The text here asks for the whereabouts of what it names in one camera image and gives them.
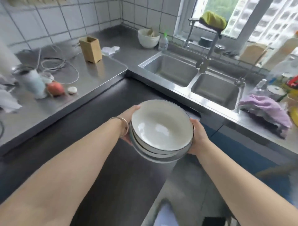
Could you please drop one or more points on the plain white bowl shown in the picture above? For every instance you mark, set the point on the plain white bowl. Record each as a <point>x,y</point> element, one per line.
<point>149,151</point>

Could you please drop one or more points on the yellow-green cloth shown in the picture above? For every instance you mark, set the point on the yellow-green cloth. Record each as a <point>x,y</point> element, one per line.
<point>213,19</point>

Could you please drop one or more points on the person's right forearm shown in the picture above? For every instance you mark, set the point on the person's right forearm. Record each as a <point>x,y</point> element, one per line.
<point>232,186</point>

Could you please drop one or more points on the blue base cabinet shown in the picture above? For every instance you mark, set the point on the blue base cabinet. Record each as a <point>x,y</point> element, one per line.
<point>244,158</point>

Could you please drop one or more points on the steel kitchen faucet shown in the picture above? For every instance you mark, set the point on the steel kitchen faucet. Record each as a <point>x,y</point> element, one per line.
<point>209,53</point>

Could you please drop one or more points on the clear plastic bottle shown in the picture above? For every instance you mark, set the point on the clear plastic bottle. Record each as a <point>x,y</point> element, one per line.
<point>284,69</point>

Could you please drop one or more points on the clear bottle with green cap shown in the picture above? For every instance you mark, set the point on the clear bottle with green cap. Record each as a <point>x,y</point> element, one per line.
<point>163,43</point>

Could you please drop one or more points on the steel double sink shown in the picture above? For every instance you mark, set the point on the steel double sink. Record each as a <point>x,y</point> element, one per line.
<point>170,69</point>

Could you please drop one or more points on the person's left forearm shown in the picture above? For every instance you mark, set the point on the person's left forearm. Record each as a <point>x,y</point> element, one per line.
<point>58,174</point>

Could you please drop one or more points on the light blue trousers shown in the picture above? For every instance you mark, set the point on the light blue trousers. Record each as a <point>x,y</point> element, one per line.
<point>165,216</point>

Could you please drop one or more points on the thin steel faucet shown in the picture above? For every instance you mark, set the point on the thin steel faucet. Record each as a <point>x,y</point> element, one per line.
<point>241,81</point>

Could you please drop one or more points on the white bottle with orange cap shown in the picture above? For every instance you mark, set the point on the white bottle with orange cap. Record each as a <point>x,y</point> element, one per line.
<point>281,53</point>

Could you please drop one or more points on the stainless steel countertop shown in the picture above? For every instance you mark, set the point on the stainless steel countertop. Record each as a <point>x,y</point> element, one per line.
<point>104,69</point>

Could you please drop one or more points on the purple cloth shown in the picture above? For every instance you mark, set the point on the purple cloth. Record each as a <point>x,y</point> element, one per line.
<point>265,109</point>

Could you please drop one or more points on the person's right hand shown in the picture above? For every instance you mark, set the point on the person's right hand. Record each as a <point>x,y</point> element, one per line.
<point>200,139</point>

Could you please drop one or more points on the crumpled white tissue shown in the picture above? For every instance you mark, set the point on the crumpled white tissue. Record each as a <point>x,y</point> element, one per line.
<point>9,102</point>
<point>109,50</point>

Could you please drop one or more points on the cream disposable bowl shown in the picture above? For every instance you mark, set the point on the cream disposable bowl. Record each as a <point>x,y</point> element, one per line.
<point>147,40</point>

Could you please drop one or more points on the window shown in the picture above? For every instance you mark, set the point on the window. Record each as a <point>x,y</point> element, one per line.
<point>256,14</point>

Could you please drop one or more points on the yellow oil bottle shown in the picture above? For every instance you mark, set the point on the yellow oil bottle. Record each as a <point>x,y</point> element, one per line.
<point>293,118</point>

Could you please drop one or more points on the white floral bowl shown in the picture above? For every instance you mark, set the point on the white floral bowl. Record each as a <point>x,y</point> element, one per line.
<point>160,160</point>

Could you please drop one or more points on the peach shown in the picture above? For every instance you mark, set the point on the peach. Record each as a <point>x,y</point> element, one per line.
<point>55,89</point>

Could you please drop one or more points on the person's left hand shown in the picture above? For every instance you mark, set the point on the person's left hand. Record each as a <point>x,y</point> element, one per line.
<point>126,116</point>

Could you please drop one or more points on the bamboo utensil holder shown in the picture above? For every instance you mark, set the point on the bamboo utensil holder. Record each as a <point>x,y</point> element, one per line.
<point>90,50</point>

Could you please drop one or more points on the jar with white lid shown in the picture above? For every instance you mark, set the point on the jar with white lid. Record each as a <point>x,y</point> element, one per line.
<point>276,91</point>

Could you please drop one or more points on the black soap dish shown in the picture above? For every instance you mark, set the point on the black soap dish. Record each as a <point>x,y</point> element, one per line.
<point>205,42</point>

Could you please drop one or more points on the beige wooden block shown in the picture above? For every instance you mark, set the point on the beige wooden block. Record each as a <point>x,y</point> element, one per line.
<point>252,54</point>

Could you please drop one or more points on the small round beige soap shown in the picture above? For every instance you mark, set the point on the small round beige soap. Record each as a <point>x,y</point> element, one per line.
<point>72,90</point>

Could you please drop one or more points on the white bowl with black rim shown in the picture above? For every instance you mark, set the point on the white bowl with black rim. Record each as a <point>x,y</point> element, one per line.
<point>160,125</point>

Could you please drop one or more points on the white and teal tumbler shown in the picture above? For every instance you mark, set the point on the white and teal tumbler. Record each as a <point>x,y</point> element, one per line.
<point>33,83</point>

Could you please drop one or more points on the white tumbler lid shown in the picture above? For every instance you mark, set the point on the white tumbler lid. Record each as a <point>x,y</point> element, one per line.
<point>47,78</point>

